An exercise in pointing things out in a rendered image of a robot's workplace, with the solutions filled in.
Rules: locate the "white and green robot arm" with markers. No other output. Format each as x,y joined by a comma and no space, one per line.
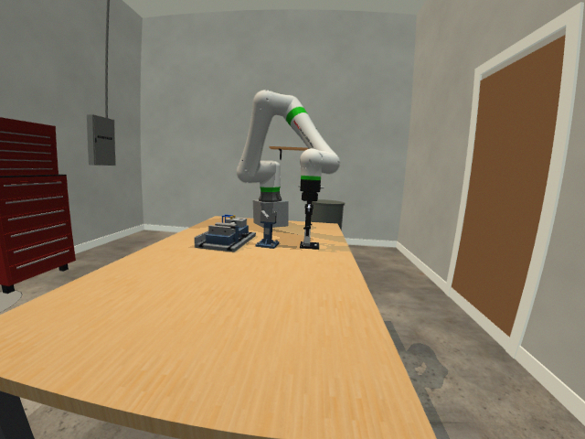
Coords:
317,159

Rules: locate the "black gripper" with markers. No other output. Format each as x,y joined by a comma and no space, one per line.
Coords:
308,211

